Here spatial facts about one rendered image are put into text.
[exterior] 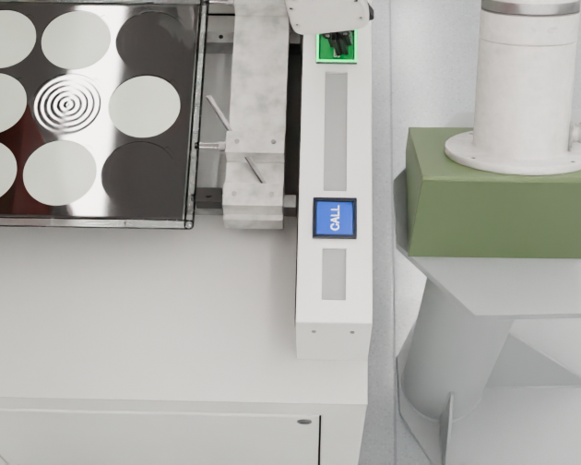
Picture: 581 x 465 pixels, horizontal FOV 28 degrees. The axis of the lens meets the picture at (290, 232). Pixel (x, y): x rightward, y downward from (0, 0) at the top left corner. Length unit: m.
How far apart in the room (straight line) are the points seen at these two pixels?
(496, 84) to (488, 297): 0.31
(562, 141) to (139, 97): 0.58
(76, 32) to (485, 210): 0.65
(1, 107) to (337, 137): 0.48
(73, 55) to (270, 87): 0.29
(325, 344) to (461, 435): 0.92
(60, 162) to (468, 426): 1.11
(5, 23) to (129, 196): 0.34
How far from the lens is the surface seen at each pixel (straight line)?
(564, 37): 1.44
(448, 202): 1.45
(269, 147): 1.58
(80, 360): 1.57
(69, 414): 1.63
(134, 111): 1.63
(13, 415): 1.66
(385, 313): 2.45
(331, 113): 1.55
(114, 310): 1.59
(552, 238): 1.57
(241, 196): 1.54
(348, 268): 1.44
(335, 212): 1.47
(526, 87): 1.43
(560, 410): 2.41
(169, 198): 1.56
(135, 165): 1.59
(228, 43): 1.74
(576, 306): 1.61
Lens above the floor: 2.28
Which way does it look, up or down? 65 degrees down
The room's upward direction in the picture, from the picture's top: 2 degrees counter-clockwise
